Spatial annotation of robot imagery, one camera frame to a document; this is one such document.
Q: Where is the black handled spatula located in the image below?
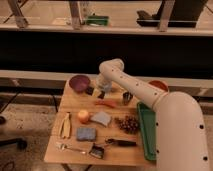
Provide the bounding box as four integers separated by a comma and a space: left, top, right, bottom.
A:
89, 138, 137, 159

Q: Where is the silver fork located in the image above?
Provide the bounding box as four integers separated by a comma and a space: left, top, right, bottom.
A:
55, 142, 87, 155

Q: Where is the purple bowl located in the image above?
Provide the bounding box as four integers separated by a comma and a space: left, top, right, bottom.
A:
69, 75, 90, 93

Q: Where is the green box on shelf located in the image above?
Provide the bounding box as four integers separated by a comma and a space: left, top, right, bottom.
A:
85, 15, 109, 26

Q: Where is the bunch of dark grapes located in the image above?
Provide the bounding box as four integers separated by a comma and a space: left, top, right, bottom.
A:
115, 116, 139, 134

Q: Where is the blue sponge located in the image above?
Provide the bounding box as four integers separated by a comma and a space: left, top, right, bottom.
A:
76, 127, 96, 141

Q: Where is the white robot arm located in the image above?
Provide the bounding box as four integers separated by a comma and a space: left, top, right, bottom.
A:
97, 59, 210, 171

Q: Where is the red yellow apple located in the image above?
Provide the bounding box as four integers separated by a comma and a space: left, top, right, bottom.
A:
77, 110, 90, 124

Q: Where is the green tray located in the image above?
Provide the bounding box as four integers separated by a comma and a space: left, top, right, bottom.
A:
137, 102, 156, 161

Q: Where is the orange bowl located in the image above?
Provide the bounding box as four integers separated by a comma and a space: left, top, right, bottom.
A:
149, 80, 169, 92

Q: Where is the orange carrot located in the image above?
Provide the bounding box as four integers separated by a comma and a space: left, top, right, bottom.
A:
94, 100, 117, 108

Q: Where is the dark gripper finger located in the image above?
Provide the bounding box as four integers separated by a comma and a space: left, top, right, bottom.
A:
98, 91, 106, 99
92, 89, 100, 98

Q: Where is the small metal cup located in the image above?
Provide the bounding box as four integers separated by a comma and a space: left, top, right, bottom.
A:
122, 92, 133, 105

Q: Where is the peeled banana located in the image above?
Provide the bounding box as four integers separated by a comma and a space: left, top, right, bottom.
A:
59, 112, 71, 138

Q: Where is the grey cloth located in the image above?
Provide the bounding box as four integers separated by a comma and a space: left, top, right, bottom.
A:
90, 111, 111, 127

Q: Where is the dark eraser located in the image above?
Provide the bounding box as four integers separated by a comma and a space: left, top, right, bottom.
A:
85, 86, 94, 95

